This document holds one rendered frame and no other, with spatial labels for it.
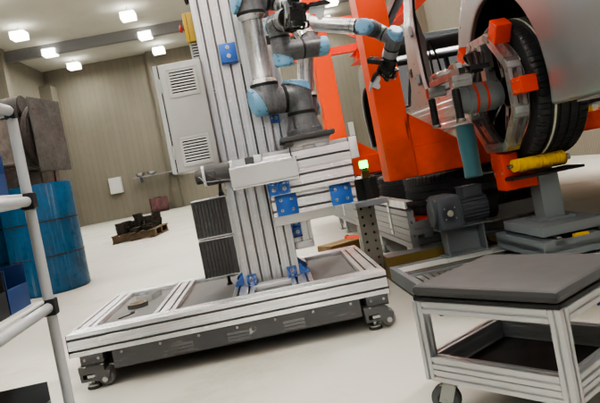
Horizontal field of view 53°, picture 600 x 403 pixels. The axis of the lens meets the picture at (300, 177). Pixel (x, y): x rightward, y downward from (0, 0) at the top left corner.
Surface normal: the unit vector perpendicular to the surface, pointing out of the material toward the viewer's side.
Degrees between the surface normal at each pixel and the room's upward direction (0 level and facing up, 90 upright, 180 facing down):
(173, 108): 90
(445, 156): 90
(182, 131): 90
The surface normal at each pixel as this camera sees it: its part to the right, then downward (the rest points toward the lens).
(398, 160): 0.09, 0.00
